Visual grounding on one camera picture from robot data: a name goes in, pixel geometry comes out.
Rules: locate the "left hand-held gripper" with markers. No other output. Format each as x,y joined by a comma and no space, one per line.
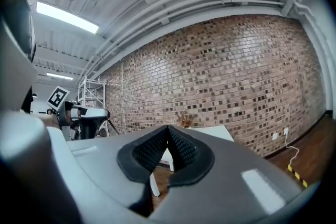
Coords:
58,97

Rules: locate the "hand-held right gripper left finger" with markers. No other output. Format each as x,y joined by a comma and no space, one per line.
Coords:
105,160

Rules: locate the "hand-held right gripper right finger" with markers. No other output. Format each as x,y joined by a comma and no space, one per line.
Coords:
223,186

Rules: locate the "metal scaffold rack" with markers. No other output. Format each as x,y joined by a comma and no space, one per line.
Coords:
85,91

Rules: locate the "ceiling light panel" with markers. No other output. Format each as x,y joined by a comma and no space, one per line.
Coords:
60,76
67,17

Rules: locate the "white table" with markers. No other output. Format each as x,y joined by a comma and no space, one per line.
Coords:
210,132

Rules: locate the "black yellow floor strip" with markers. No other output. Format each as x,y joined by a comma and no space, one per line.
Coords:
298,175

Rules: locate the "dried brown plant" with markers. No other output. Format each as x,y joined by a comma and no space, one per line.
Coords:
185,118

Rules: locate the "white wall socket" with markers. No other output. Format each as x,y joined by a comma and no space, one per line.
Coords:
286,131
274,136

